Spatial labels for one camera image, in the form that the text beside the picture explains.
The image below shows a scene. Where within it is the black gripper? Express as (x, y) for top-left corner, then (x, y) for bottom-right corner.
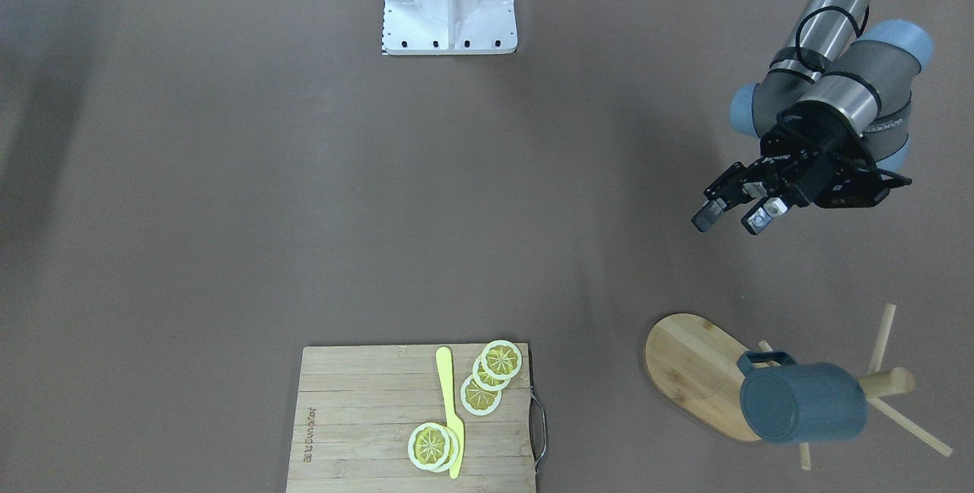
(691, 109), (912, 236)

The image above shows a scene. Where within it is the dark teal mug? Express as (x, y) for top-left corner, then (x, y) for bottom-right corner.
(735, 351), (867, 444)

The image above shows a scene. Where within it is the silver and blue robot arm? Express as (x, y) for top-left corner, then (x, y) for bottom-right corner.
(692, 0), (934, 235)

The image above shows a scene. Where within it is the wooden cup storage rack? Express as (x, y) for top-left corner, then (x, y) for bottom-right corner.
(644, 304), (953, 471)

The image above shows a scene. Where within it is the yellow plastic knife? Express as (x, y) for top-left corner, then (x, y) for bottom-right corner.
(435, 346), (466, 479)

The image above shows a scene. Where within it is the wooden cutting board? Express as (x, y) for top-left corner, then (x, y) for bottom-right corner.
(286, 342), (547, 492)

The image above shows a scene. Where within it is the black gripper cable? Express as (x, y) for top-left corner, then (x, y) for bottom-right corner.
(794, 5), (870, 72)

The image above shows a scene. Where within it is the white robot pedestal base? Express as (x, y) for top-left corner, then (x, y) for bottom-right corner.
(380, 0), (518, 56)

